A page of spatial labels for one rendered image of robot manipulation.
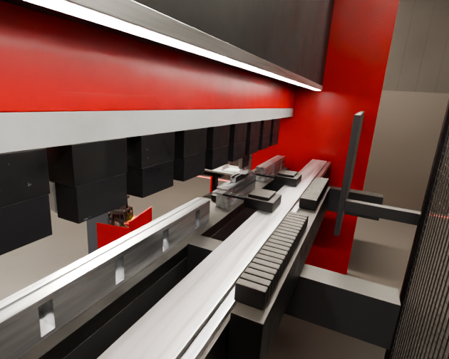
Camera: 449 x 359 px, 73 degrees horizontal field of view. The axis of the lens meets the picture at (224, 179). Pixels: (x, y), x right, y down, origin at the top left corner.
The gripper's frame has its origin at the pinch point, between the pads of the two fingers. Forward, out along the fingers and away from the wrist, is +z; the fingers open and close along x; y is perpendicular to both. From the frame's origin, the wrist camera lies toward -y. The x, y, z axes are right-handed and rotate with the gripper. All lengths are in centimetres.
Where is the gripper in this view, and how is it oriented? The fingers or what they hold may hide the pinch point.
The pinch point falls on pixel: (117, 236)
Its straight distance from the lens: 146.6
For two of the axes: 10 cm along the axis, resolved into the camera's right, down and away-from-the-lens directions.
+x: 2.4, -2.4, 9.4
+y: 9.7, 0.4, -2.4
